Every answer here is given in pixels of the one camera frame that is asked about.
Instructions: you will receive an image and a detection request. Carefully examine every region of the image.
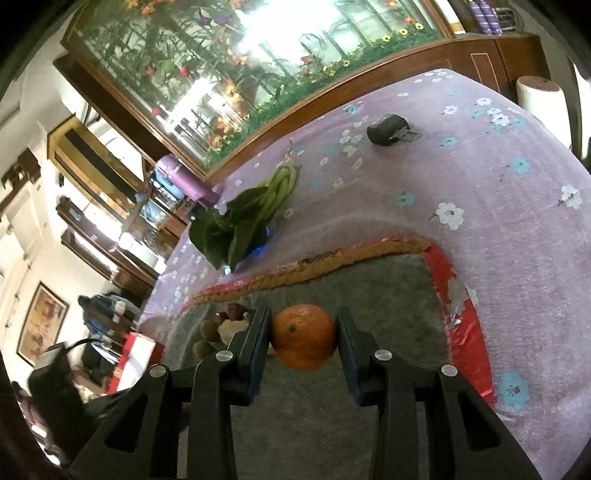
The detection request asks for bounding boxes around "purple thermos bottle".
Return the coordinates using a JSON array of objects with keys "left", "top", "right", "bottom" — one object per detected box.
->
[{"left": 155, "top": 154, "right": 219, "bottom": 208}]

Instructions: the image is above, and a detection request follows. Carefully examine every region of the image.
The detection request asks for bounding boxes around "purple spray can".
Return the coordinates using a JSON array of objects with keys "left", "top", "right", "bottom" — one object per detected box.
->
[
  {"left": 468, "top": 0, "right": 493, "bottom": 35},
  {"left": 479, "top": 0, "right": 503, "bottom": 36}
]

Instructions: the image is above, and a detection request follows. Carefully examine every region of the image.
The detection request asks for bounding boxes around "small black device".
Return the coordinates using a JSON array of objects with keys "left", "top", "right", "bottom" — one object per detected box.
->
[{"left": 367, "top": 114, "right": 422, "bottom": 147}]

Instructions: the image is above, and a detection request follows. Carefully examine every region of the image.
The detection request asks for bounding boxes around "floral landscape screen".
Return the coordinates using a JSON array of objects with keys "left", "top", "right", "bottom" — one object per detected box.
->
[{"left": 62, "top": 0, "right": 453, "bottom": 174}]

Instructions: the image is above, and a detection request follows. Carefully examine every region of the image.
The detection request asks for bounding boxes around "black cable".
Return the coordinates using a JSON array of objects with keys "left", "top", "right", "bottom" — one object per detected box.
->
[{"left": 64, "top": 337, "right": 103, "bottom": 356}]

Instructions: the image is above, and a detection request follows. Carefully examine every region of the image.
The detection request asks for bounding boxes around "brown kiwi fruit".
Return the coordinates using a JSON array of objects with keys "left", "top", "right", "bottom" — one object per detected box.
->
[
  {"left": 192, "top": 340, "right": 213, "bottom": 362},
  {"left": 199, "top": 319, "right": 219, "bottom": 342}
]

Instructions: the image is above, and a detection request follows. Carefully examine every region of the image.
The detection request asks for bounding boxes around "orange mandarin middle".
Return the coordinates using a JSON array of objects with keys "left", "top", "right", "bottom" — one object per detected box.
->
[{"left": 271, "top": 304, "right": 335, "bottom": 371}]

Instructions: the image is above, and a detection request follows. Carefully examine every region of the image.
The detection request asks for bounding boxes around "white paper roll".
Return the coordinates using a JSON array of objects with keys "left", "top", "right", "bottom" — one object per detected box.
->
[{"left": 516, "top": 76, "right": 572, "bottom": 150}]

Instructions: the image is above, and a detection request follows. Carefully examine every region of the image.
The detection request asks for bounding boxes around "framed wall painting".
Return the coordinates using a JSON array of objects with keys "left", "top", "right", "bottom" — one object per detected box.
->
[{"left": 16, "top": 282, "right": 69, "bottom": 366}]

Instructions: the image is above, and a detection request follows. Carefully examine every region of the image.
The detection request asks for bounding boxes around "dark red date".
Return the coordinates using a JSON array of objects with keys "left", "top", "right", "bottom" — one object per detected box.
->
[{"left": 225, "top": 303, "right": 249, "bottom": 321}]

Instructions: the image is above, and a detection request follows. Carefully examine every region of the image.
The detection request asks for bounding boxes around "grey felt mat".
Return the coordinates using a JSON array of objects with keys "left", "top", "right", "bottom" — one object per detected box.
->
[{"left": 163, "top": 250, "right": 452, "bottom": 480}]

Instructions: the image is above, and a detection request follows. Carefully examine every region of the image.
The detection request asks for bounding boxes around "purple floral tablecloth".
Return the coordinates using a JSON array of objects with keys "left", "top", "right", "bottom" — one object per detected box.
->
[{"left": 138, "top": 68, "right": 591, "bottom": 480}]

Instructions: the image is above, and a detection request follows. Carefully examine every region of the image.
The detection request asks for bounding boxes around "red gift box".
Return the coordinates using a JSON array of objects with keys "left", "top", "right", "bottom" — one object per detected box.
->
[{"left": 107, "top": 332, "right": 164, "bottom": 394}]

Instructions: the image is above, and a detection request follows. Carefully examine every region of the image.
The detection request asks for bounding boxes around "green leafy vegetable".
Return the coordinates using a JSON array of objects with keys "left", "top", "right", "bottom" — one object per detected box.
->
[{"left": 188, "top": 160, "right": 300, "bottom": 271}]

